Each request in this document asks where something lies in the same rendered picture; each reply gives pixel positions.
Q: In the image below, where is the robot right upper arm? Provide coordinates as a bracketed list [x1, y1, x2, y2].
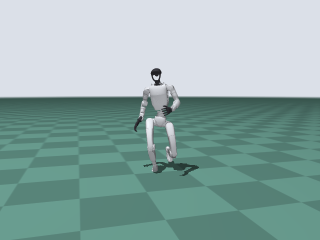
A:
[142, 86, 149, 107]

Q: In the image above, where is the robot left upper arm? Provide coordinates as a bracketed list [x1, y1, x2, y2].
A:
[166, 84, 179, 103]

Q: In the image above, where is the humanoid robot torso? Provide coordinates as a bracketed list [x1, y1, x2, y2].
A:
[149, 82, 169, 127]

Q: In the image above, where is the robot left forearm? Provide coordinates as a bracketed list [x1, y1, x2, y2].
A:
[171, 99, 181, 112]

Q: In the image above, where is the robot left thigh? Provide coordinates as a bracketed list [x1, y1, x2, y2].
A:
[165, 120, 177, 157]

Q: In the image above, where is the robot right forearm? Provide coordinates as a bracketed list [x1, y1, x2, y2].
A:
[138, 101, 146, 121]

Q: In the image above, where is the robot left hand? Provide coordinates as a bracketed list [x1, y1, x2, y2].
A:
[161, 105, 172, 116]

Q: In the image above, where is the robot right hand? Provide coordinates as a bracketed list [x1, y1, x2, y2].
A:
[134, 116, 143, 132]

